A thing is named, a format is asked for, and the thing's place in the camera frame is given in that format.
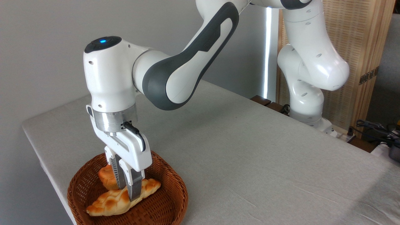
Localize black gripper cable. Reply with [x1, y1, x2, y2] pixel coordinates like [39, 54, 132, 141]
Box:
[123, 121, 147, 152]

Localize long golden bread loaf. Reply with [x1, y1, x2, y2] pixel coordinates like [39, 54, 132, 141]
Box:
[86, 178, 162, 217]

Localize brown wicker basket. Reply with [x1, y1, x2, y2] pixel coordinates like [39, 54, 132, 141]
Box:
[67, 151, 188, 225]

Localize dark metal screen hinge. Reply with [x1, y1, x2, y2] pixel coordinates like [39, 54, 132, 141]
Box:
[359, 66, 379, 85]

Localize grey tablecloth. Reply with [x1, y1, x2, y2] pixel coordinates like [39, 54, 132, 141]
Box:
[21, 80, 400, 225]

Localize wooden folding screen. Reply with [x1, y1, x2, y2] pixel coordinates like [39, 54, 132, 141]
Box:
[277, 0, 396, 138]

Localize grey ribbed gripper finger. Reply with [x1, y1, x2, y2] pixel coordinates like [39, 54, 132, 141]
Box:
[104, 145, 127, 190]
[119, 159, 146, 202]

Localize dark grey round device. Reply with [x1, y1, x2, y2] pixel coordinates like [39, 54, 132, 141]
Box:
[387, 144, 400, 162]

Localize black cable bundle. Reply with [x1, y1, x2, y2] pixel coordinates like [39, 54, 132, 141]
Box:
[356, 120, 400, 145]

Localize dark brown wooden block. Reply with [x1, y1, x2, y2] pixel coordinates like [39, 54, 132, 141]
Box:
[250, 95, 272, 106]
[266, 102, 290, 116]

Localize small round golden bread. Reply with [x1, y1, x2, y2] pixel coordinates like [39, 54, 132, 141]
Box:
[98, 164, 120, 190]

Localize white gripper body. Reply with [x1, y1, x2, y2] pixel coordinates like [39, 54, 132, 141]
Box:
[90, 116, 153, 172]

